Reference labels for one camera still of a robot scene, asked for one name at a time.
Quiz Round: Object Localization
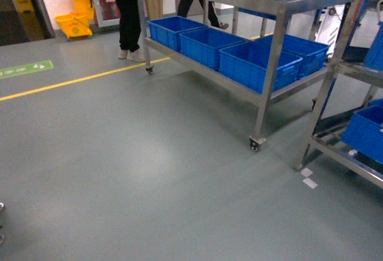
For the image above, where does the steel shelf cart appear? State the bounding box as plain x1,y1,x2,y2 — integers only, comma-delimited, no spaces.
138,0,363,151

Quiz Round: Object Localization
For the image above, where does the blue crate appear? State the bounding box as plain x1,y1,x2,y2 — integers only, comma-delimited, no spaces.
180,28,247,71
147,16,206,52
218,42,303,94
257,33,330,80

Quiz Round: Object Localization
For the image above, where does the blue crate front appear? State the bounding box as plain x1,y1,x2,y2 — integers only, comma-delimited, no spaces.
218,42,303,94

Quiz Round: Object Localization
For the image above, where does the blue crate far left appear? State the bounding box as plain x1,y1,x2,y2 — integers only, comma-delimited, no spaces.
147,16,206,52

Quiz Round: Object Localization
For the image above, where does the blue crate rear right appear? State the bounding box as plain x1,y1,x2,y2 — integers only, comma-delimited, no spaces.
257,33,330,80

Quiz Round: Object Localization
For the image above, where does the person in black trousers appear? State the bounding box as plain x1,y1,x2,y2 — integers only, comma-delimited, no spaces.
115,0,145,62

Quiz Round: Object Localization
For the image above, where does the yellow mop bucket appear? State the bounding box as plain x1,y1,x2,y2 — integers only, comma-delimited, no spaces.
55,0,95,38

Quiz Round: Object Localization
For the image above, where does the blue crate right rack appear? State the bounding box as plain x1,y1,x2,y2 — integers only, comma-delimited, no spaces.
341,99,382,164

